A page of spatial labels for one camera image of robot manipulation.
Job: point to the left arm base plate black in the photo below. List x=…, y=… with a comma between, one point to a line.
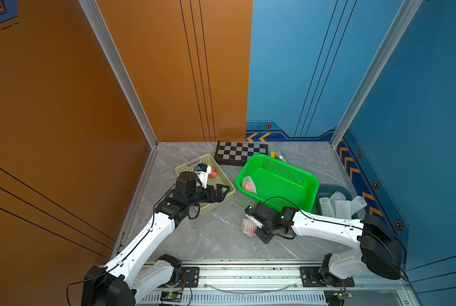
x=182, y=276

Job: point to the white foam net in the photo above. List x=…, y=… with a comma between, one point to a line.
x=337, y=196
x=343, y=209
x=357, y=204
x=327, y=208

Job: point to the left aluminium corner post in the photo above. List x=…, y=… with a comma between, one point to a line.
x=106, y=41

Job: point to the dark teal plastic tray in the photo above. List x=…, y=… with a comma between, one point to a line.
x=326, y=190

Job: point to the green circuit board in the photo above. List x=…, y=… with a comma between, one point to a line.
x=171, y=298

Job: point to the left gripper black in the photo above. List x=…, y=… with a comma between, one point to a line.
x=211, y=198

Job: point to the right aluminium corner post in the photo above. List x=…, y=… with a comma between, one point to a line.
x=393, y=36

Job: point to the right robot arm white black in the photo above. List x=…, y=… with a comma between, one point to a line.
x=372, y=246

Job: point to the bright green plastic basket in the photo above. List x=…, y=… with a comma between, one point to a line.
x=279, y=184

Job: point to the small right circuit board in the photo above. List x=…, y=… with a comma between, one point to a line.
x=337, y=298

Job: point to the aluminium corner post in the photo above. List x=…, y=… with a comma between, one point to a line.
x=393, y=36
x=106, y=41

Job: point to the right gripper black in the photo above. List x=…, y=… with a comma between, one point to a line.
x=262, y=238

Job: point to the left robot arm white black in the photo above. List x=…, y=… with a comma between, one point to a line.
x=123, y=280

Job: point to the grey cylinder yellow tip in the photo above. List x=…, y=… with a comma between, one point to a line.
x=279, y=156

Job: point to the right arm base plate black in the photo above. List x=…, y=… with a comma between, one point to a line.
x=312, y=276

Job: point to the pale green plastic basket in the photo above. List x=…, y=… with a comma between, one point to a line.
x=223, y=188

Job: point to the black white checkerboard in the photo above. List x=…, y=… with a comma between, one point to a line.
x=238, y=153

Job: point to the aluminium front rail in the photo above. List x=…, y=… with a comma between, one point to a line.
x=278, y=283

